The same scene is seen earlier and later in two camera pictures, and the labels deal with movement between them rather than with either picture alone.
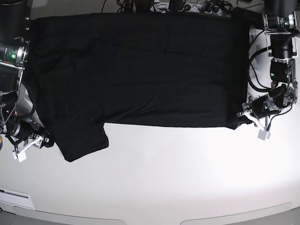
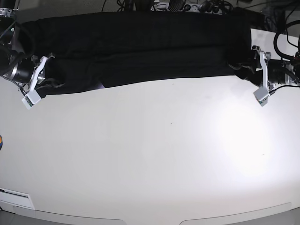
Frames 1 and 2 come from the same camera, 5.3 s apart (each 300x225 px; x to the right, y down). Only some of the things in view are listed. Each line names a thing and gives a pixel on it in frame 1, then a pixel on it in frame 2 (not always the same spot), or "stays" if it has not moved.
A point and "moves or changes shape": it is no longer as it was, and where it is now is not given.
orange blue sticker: [1, 142] stays
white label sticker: [17, 198] stays
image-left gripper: [21, 133] -> [28, 68]
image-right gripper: [256, 108] -> [261, 93]
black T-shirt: [177, 70] moves or changes shape
